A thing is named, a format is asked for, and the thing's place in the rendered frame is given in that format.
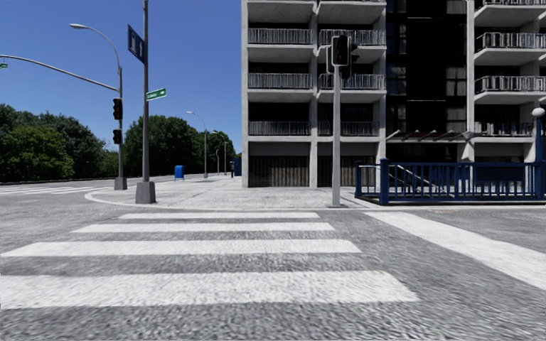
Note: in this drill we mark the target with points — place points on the pale concrete building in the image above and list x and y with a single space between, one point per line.
279 145

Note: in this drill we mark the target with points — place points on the blue booth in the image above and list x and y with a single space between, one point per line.
237 166

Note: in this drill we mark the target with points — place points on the grey street lamp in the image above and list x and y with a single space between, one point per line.
217 161
205 153
225 157

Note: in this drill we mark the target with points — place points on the traffic light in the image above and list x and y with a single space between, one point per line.
120 140
336 140

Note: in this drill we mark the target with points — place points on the blue letter box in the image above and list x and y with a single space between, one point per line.
179 171

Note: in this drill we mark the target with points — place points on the dark stairway railing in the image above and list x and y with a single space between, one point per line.
454 181

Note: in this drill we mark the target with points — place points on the trees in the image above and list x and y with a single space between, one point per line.
42 149

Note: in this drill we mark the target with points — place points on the sign on a post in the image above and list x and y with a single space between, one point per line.
145 136

